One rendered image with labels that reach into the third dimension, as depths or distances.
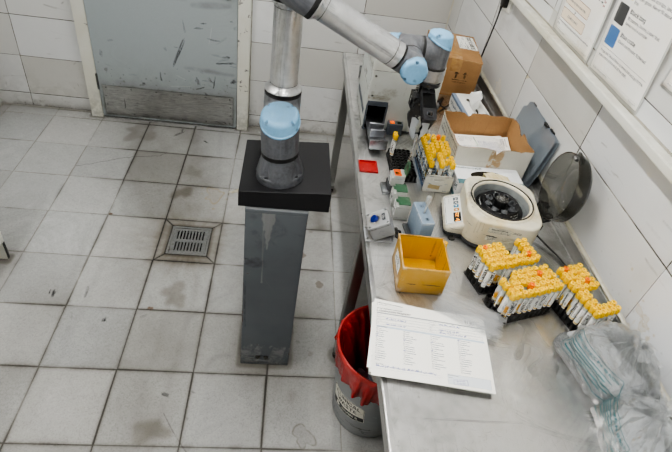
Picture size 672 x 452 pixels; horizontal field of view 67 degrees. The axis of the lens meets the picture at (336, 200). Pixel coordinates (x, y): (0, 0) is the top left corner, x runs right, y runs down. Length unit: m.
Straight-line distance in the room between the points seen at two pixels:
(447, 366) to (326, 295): 1.29
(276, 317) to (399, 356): 0.81
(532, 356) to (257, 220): 0.88
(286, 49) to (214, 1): 1.72
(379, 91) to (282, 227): 0.67
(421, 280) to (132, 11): 2.48
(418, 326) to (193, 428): 1.10
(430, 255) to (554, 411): 0.51
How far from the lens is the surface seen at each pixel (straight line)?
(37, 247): 2.86
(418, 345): 1.33
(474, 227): 1.60
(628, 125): 1.58
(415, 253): 1.51
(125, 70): 3.52
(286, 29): 1.50
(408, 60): 1.42
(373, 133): 1.94
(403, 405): 1.25
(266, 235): 1.68
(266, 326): 2.05
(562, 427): 1.37
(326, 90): 3.45
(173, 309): 2.46
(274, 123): 1.47
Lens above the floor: 1.94
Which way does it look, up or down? 40 degrees down
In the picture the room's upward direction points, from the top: 10 degrees clockwise
